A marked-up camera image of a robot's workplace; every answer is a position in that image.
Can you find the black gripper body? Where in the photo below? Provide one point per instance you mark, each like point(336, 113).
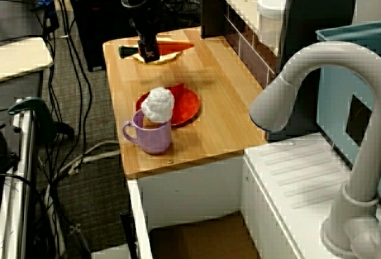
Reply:
point(149, 49)

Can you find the orange toy carrot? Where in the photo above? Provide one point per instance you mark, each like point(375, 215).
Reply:
point(172, 46)

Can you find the red toy pepper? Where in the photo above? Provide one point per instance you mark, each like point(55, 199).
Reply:
point(177, 90)

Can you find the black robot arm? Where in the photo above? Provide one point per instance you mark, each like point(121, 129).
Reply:
point(143, 3)

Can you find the cream scalloped plate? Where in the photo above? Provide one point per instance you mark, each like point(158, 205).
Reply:
point(168, 57)

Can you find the black mesh net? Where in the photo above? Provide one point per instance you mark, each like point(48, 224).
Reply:
point(181, 6)

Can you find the black computer tower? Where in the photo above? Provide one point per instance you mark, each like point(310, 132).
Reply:
point(98, 26)

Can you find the white toy ice cream cone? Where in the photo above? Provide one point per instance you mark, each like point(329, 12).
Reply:
point(159, 104)

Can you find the red round plate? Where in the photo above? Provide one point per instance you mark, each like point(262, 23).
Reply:
point(187, 107)

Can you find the purple plastic mug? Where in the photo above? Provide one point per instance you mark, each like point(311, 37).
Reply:
point(154, 140)

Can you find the dark tiled backsplash panel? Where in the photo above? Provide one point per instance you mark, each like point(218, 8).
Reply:
point(247, 50)

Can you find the blue tape piece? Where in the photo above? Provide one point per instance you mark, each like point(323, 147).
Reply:
point(44, 1)

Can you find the cream desk board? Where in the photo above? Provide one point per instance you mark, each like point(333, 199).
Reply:
point(23, 56)

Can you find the white cylindrical container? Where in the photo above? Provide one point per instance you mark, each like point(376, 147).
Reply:
point(271, 18)

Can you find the white toy kitchen unit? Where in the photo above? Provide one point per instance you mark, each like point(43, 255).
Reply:
point(190, 187)

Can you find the grey toy faucet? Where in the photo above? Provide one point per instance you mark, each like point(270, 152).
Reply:
point(321, 56)

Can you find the black upright panel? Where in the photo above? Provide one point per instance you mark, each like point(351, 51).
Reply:
point(321, 3)

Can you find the black rod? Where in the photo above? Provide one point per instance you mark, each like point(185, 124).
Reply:
point(128, 232)

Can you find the teal plastic bin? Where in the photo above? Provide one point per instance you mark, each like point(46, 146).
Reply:
point(333, 92)

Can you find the aluminium frame rail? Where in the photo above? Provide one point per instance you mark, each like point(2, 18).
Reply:
point(25, 166)

